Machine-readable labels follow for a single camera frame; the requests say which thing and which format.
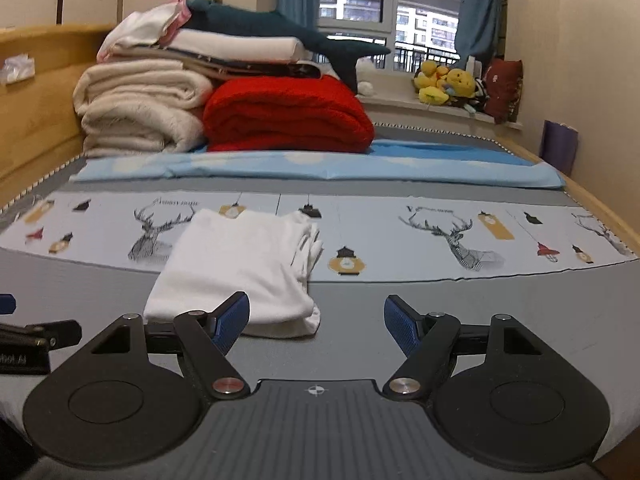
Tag white plush toy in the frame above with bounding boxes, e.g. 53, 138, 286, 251
356, 57, 377, 96

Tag dark folded clothes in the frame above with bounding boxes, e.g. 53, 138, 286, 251
197, 57, 323, 83

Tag purple paper bag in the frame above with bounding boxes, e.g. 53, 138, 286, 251
540, 120, 580, 176

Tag grey bed mat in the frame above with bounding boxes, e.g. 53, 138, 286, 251
0, 122, 640, 461

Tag dark red cushion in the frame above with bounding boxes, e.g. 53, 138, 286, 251
482, 58, 524, 125

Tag cream folded blanket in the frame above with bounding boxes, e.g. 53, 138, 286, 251
72, 59, 216, 157

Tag white small garment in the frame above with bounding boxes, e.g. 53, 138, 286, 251
142, 208, 325, 338

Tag clear plastic bag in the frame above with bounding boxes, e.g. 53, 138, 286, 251
0, 55, 37, 85

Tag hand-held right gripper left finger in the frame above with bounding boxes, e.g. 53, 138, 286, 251
85, 290, 252, 401

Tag white folded blanket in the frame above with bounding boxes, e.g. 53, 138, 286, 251
167, 29, 307, 65

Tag wooden bed frame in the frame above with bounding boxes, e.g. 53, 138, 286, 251
0, 24, 640, 261

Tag printed deer bed sheet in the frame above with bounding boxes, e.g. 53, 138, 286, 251
0, 190, 640, 278

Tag yellow plush toy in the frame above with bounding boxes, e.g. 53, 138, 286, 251
412, 60, 451, 107
446, 67, 477, 103

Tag pink white folded cloth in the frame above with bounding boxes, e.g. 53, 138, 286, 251
96, 0, 192, 63

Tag red folded blanket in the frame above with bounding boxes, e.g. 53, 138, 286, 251
202, 75, 376, 153

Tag light blue cloth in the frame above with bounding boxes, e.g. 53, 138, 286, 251
70, 139, 566, 190

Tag window sill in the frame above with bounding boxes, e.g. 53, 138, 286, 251
357, 92, 523, 133

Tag dark teal shark plush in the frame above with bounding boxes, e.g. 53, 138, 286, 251
184, 0, 392, 95

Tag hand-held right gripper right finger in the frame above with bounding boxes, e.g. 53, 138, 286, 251
382, 294, 546, 402

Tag striped plush toy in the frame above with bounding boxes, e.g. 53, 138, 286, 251
470, 77, 491, 113

